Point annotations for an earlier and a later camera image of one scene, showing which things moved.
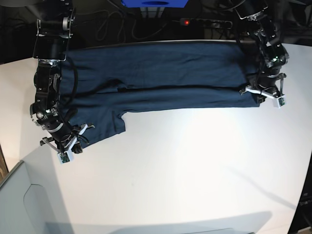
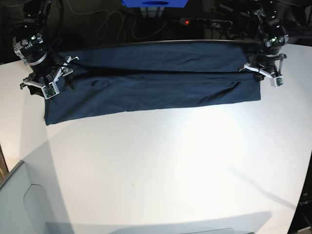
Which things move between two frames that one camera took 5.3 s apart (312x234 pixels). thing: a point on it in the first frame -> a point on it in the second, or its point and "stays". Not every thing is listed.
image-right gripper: [258, 92] -> [273, 71]
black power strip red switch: [226, 25] stays
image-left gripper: [68, 141] -> [52, 76]
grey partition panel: [30, 201] stays
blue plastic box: [154, 3] stays
